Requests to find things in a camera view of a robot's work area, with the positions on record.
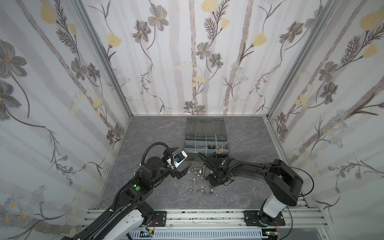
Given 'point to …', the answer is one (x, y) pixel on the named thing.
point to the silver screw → (202, 191)
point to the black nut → (213, 147)
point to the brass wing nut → (222, 148)
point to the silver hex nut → (212, 189)
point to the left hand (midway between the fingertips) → (181, 151)
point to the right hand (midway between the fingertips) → (209, 180)
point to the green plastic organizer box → (206, 135)
